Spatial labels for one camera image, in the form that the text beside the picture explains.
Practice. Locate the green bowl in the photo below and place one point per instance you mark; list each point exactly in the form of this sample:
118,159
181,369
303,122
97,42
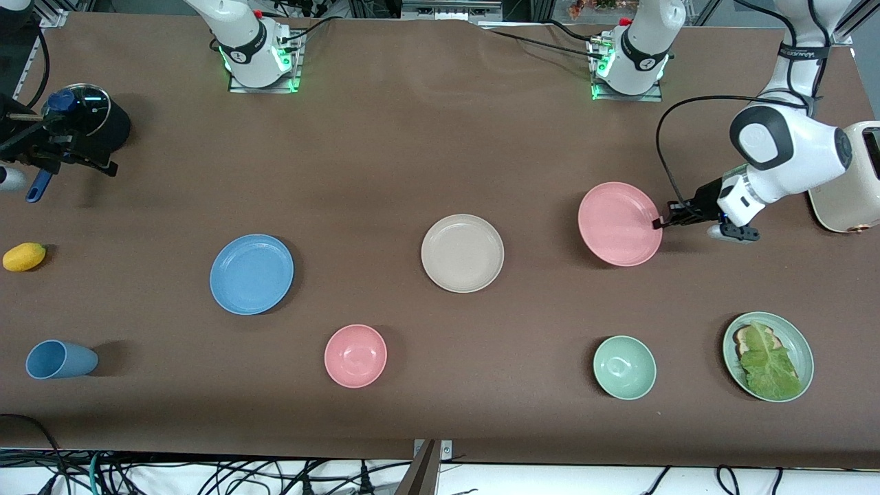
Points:
624,368

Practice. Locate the brown table cover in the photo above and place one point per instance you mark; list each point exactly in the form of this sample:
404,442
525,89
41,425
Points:
440,137

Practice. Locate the green lettuce leaf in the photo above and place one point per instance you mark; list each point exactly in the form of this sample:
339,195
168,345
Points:
770,364

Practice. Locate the toasted bread slice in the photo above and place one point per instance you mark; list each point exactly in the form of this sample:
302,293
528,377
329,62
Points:
741,337

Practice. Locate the grey metal bracket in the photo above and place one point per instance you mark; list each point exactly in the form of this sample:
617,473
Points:
445,450

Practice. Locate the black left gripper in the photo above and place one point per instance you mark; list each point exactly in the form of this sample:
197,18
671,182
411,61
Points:
705,194

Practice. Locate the glass lid blue knob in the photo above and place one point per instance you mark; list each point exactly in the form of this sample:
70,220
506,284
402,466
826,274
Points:
89,110

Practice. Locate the green plate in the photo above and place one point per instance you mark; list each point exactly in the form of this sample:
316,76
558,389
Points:
797,344

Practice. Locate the blue plate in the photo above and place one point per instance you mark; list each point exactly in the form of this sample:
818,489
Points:
251,275

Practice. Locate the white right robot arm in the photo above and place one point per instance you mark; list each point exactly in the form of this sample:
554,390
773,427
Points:
240,41

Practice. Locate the silver metal box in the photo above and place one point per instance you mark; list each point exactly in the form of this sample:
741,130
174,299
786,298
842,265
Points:
450,10

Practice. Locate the aluminium frame profile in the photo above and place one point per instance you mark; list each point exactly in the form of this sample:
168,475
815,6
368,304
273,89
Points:
852,31
41,51

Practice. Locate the dark metal bar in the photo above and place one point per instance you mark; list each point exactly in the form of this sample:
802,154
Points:
421,474

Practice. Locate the beige toaster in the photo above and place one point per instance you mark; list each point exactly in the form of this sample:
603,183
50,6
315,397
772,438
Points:
852,206

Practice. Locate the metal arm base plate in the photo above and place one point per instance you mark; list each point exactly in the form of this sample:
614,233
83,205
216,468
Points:
625,97
265,88

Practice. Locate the black pot with lid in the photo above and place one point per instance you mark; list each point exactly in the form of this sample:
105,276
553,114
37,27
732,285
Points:
117,130

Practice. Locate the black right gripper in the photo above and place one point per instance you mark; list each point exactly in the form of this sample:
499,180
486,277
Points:
29,141

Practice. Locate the yellow lemon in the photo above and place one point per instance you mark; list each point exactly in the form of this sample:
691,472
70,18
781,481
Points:
24,256

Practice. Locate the blue cup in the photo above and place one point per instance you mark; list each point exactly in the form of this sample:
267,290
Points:
62,359

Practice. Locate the beige plate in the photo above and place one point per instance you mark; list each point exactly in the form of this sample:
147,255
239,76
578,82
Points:
462,253

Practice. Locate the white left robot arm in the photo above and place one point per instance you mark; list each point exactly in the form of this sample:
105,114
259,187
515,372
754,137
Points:
790,151

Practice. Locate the pink bowl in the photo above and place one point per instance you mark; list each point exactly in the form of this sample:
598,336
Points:
355,356

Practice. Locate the pink plate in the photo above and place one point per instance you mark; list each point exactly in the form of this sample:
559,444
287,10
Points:
619,223

